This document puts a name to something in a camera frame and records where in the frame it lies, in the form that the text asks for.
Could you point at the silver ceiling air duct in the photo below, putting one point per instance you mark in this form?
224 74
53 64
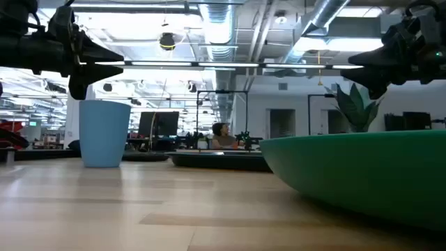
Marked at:
221 31

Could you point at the green round plate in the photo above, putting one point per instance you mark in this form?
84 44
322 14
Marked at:
366 171

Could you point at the dark storage boxes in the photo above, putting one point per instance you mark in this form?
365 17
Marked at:
411 121

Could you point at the green artificial plant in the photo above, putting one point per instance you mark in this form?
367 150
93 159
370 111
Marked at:
357 111

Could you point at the long ceiling light strip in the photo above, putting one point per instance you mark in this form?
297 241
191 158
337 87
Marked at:
226 64

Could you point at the blue plastic cup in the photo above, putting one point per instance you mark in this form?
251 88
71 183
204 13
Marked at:
104 136

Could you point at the slanted silver air duct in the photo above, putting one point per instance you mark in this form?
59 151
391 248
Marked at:
322 17

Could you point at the person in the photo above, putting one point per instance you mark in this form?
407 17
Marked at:
223 137

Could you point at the tall black metal frame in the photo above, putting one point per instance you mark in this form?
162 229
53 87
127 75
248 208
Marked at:
197 118

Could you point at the black computer monitor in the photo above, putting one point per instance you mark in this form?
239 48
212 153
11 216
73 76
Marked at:
163 123

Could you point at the black oven mitt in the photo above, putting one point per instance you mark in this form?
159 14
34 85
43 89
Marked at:
144 157

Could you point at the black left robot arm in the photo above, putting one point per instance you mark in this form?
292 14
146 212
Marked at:
21 52

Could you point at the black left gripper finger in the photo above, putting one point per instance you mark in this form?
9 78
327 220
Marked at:
83 78
94 54

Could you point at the black round ceiling device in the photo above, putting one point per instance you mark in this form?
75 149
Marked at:
167 42

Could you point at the short black metal frame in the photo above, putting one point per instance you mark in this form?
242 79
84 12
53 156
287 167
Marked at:
309 115

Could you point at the black table frame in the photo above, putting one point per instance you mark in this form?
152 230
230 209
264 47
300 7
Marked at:
42 154

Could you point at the small black background robot arm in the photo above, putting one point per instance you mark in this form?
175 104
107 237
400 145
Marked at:
248 139

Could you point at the dark green plastic tray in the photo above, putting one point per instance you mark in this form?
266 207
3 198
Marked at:
219 162

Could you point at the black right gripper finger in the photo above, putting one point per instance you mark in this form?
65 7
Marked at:
380 57
373 78

